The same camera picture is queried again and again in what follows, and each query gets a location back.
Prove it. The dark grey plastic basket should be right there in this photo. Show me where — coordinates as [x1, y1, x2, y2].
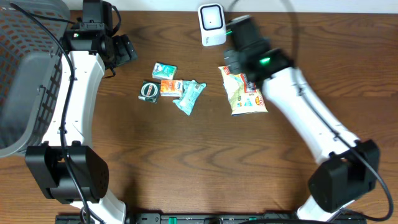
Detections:
[1, 1, 62, 157]

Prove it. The mint green wipes pack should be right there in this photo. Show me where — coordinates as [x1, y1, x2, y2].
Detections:
[173, 80, 206, 116]

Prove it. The cream snack bag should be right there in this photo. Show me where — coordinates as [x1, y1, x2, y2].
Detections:
[218, 66, 268, 116]

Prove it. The orange Kleenex tissue pack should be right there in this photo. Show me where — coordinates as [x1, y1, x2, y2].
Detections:
[160, 80, 183, 97]

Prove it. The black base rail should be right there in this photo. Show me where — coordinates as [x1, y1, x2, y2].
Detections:
[54, 212, 367, 224]

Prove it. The dark green round-logo packet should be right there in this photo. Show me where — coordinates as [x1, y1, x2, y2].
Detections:
[138, 81, 160, 103]

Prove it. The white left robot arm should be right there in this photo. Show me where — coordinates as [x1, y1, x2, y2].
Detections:
[25, 1, 137, 223]

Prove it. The teal Kleenex tissue pack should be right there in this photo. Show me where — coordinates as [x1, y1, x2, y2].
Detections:
[152, 62, 177, 80]

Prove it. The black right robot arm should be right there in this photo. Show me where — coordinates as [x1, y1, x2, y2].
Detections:
[224, 15, 380, 222]

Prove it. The white barcode scanner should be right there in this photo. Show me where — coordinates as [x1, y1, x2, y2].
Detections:
[197, 3, 226, 47]

